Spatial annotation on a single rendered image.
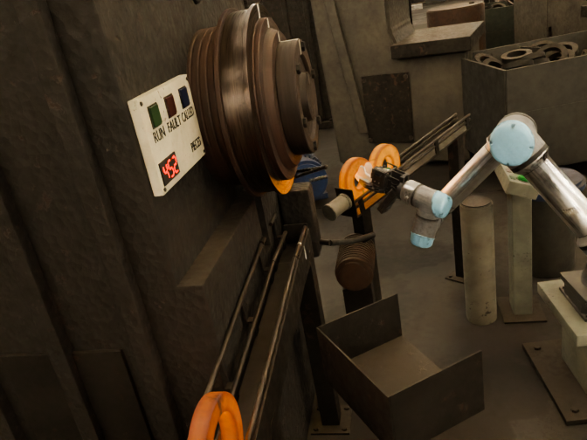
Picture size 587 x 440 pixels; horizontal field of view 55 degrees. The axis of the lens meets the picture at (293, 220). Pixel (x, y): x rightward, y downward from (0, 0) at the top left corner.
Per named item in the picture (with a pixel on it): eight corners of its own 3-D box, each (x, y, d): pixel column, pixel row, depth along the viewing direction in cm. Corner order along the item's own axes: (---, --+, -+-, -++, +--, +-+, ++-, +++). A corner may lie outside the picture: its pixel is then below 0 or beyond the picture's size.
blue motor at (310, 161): (288, 215, 368) (279, 165, 355) (275, 188, 420) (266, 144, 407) (334, 204, 371) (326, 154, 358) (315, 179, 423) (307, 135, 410)
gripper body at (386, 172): (383, 160, 187) (414, 172, 180) (381, 182, 192) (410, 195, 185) (369, 168, 183) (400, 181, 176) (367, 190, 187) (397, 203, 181)
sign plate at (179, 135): (154, 196, 104) (126, 101, 97) (197, 154, 128) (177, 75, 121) (165, 195, 104) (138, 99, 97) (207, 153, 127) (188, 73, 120)
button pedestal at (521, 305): (505, 327, 221) (500, 182, 197) (495, 295, 242) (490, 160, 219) (549, 326, 218) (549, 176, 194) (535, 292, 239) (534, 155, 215)
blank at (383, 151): (363, 154, 197) (371, 155, 194) (389, 136, 205) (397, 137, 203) (372, 193, 204) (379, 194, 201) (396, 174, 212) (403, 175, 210)
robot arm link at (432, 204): (437, 224, 172) (444, 199, 168) (407, 210, 178) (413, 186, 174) (450, 217, 177) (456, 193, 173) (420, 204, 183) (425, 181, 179)
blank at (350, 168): (334, 168, 188) (341, 169, 185) (361, 149, 196) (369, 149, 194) (344, 209, 194) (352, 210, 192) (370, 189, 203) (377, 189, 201)
